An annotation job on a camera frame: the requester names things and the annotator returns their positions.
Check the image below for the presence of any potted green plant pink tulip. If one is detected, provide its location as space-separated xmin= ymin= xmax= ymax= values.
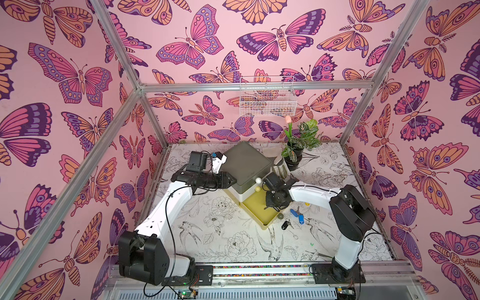
xmin=281 ymin=116 xmax=322 ymax=171

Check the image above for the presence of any aluminium front rail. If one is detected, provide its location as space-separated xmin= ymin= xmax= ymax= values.
xmin=108 ymin=262 xmax=417 ymax=290

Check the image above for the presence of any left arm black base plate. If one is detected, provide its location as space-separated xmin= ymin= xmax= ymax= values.
xmin=162 ymin=265 xmax=214 ymax=287

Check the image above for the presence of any blue tagged key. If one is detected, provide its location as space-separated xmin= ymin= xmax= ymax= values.
xmin=290 ymin=209 xmax=299 ymax=218
xmin=298 ymin=214 xmax=305 ymax=225

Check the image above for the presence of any white wire wall basket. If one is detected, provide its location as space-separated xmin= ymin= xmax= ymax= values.
xmin=238 ymin=81 xmax=298 ymax=118

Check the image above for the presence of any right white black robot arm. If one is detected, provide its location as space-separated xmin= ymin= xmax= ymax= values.
xmin=263 ymin=172 xmax=376 ymax=271

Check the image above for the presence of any black tagged key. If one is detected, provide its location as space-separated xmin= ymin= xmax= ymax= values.
xmin=281 ymin=221 xmax=293 ymax=231

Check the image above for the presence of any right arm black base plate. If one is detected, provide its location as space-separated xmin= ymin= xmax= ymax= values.
xmin=309 ymin=263 xmax=366 ymax=285

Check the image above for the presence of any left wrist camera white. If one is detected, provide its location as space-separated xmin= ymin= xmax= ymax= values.
xmin=211 ymin=152 xmax=227 ymax=174

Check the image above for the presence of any grey cream three-drawer chest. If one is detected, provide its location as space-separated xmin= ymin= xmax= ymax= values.
xmin=220 ymin=141 xmax=273 ymax=203

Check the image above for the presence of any yellow bottom drawer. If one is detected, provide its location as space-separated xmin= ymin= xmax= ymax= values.
xmin=239 ymin=189 xmax=280 ymax=230

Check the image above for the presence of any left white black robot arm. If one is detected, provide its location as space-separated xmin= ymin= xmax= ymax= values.
xmin=118 ymin=151 xmax=236 ymax=286

